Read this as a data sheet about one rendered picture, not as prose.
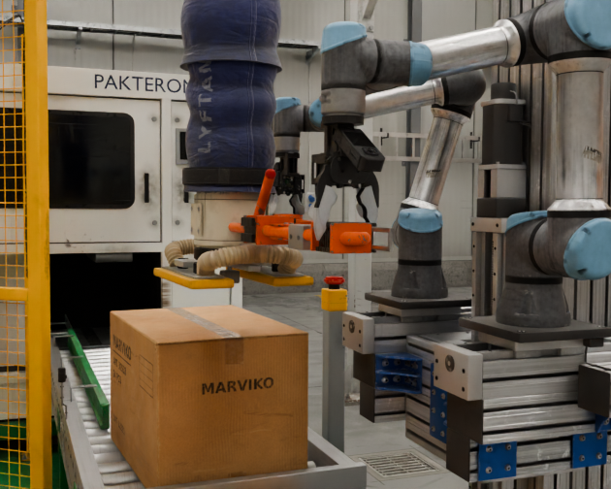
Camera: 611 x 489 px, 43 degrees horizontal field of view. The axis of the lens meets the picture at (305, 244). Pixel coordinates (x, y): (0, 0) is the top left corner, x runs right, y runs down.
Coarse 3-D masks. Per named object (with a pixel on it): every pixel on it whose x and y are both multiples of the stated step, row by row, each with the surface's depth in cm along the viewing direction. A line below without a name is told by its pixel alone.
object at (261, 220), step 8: (248, 216) 166; (256, 216) 159; (264, 216) 159; (272, 216) 160; (280, 216) 161; (288, 216) 161; (248, 224) 161; (256, 224) 159; (264, 224) 159; (248, 232) 163; (256, 232) 159; (248, 240) 161; (256, 240) 159; (264, 240) 159; (272, 240) 160; (280, 240) 161
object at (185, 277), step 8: (160, 272) 190; (168, 272) 185; (176, 272) 182; (184, 272) 180; (192, 272) 180; (176, 280) 177; (184, 280) 170; (192, 280) 166; (200, 280) 167; (208, 280) 168; (216, 280) 169; (224, 280) 169; (232, 280) 170; (192, 288) 166; (200, 288) 167; (208, 288) 168; (216, 288) 169
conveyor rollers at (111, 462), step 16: (64, 352) 387; (96, 352) 384; (96, 368) 349; (80, 384) 320; (80, 400) 294; (96, 432) 253; (96, 448) 236; (112, 448) 237; (112, 464) 220; (128, 464) 221; (112, 480) 210; (128, 480) 212
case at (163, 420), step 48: (144, 336) 200; (192, 336) 197; (240, 336) 197; (288, 336) 201; (144, 384) 201; (192, 384) 191; (240, 384) 197; (288, 384) 202; (144, 432) 202; (192, 432) 192; (240, 432) 197; (288, 432) 203; (144, 480) 202; (192, 480) 193
